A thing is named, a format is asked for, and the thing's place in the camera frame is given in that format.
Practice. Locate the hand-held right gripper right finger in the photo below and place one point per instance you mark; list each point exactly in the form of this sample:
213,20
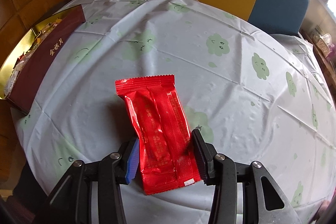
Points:
199,158

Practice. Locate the plain red snack packet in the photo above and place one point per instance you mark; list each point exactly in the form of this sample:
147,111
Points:
160,121

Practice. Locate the white cloud-print tablecloth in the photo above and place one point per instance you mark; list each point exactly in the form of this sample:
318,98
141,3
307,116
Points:
183,56

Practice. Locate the gold tin box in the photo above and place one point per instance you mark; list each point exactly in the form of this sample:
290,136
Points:
47,56

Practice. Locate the tissue box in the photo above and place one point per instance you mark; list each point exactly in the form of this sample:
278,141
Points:
321,41

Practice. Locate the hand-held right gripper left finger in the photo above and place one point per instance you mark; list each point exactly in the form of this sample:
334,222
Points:
132,161

